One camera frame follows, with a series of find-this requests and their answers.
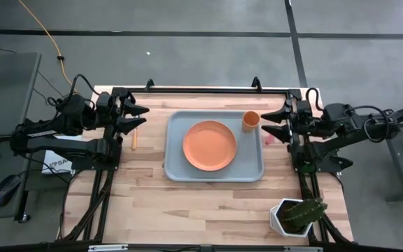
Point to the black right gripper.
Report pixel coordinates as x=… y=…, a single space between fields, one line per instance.
x=303 y=119

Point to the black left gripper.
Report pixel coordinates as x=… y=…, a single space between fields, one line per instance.
x=108 y=108

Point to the orange plastic cup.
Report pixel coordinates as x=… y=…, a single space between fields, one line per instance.
x=249 y=124

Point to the grey plastic tray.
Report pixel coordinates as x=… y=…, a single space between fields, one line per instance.
x=250 y=161

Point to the orange plastic plate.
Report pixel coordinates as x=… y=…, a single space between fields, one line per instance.
x=209 y=146

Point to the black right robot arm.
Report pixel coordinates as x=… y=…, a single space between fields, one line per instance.
x=355 y=129

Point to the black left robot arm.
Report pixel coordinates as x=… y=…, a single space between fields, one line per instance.
x=65 y=145

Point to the white printed box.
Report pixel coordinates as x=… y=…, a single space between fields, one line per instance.
x=56 y=164

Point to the green cactus plant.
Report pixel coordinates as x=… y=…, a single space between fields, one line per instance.
x=304 y=211

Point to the white hexagonal plant pot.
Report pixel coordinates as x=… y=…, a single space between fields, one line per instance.
x=275 y=218

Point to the dark grey flat panel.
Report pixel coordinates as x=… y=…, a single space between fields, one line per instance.
x=5 y=94

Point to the dark grey side desk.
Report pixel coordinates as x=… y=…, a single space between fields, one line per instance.
x=9 y=175

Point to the black computer mouse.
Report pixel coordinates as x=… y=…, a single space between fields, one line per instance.
x=5 y=189

